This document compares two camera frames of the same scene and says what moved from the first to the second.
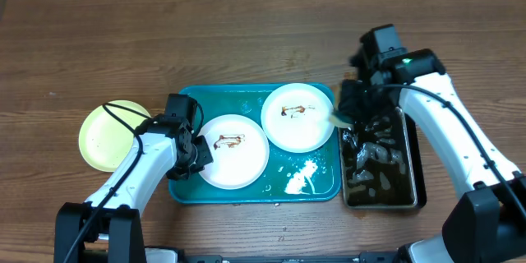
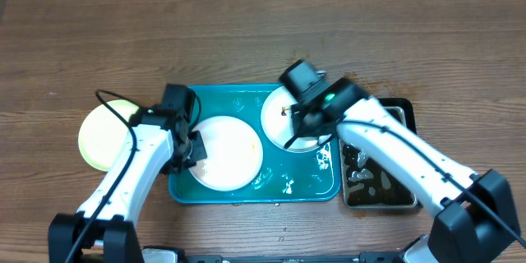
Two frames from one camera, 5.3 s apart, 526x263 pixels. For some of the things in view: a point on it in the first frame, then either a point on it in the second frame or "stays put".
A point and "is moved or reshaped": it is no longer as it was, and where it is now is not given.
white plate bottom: [239, 149] is moved or reshaped
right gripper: [352, 110] → [299, 113]
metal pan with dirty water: [376, 162] stays put
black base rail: [361, 258] stays put
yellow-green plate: [106, 133] stays put
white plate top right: [296, 117] stays put
